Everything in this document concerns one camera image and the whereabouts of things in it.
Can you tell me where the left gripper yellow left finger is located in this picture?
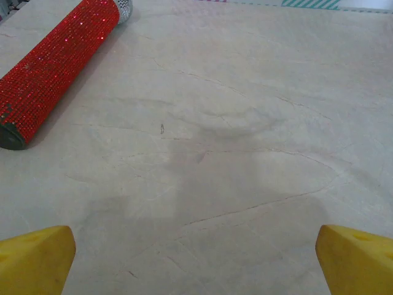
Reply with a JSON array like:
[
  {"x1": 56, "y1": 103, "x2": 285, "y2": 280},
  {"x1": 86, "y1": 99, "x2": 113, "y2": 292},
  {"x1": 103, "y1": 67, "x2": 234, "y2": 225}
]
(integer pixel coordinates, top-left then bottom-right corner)
[{"x1": 0, "y1": 225, "x2": 77, "y2": 295}]

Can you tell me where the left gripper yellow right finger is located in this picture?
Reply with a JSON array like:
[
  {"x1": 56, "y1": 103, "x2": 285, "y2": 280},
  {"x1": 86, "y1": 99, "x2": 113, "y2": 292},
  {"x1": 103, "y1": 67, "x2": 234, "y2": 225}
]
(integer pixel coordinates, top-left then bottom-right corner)
[{"x1": 315, "y1": 224, "x2": 393, "y2": 295}]

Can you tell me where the red glitter microphone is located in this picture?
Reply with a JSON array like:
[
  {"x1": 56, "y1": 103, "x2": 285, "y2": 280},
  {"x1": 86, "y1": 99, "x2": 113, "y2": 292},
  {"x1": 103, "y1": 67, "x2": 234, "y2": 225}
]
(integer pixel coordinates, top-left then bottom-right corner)
[{"x1": 0, "y1": 0, "x2": 133, "y2": 151}]

